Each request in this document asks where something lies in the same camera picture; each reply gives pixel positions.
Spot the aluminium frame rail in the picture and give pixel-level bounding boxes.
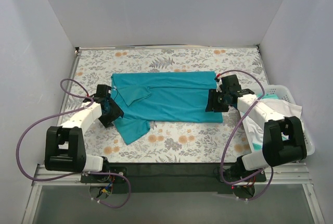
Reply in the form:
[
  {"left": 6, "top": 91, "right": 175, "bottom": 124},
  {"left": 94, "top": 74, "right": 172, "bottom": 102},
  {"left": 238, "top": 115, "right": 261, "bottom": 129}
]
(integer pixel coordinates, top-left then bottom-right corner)
[{"left": 34, "top": 163, "right": 313, "bottom": 185}]

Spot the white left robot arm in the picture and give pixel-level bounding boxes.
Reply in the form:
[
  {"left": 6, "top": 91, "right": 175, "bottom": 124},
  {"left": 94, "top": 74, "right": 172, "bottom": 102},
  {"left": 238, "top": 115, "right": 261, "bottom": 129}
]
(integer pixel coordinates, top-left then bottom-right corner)
[{"left": 45, "top": 84, "right": 124, "bottom": 173}]

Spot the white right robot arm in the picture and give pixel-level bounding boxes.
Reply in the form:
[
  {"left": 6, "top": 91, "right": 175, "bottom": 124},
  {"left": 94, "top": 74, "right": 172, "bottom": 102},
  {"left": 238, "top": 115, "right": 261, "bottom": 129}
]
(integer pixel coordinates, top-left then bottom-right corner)
[{"left": 206, "top": 74, "right": 307, "bottom": 173}]

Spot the white plastic laundry basket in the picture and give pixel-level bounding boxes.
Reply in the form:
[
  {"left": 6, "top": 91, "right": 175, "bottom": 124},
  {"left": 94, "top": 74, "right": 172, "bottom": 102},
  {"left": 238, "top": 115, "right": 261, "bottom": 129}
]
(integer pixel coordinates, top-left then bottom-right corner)
[{"left": 242, "top": 85, "right": 302, "bottom": 152}]

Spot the white t-shirt in basket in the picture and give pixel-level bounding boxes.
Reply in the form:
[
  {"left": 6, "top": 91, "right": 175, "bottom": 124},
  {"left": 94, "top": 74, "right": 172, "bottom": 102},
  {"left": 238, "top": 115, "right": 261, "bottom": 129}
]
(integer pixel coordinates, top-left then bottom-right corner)
[{"left": 243, "top": 98, "right": 302, "bottom": 143}]

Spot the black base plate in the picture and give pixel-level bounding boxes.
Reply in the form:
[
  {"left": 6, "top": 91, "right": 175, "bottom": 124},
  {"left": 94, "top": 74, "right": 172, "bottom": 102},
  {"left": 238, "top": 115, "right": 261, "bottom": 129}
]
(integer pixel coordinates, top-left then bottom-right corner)
[{"left": 80, "top": 163, "right": 267, "bottom": 195}]

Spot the mint green shirt in basket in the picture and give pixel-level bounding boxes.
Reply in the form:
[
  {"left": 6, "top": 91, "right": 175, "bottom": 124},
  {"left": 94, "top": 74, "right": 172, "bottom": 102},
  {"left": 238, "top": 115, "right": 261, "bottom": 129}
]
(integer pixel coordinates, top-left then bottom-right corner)
[{"left": 249, "top": 94, "right": 278, "bottom": 150}]

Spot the teal t-shirt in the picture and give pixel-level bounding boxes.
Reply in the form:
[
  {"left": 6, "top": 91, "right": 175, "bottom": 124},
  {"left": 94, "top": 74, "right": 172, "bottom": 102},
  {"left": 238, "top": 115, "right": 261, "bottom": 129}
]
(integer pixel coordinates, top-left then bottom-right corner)
[{"left": 111, "top": 71, "right": 223, "bottom": 145}]

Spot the floral patterned table mat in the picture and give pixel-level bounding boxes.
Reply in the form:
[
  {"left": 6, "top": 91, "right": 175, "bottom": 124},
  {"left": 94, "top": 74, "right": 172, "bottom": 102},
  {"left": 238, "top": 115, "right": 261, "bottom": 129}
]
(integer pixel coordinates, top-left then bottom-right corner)
[{"left": 70, "top": 48, "right": 268, "bottom": 163}]

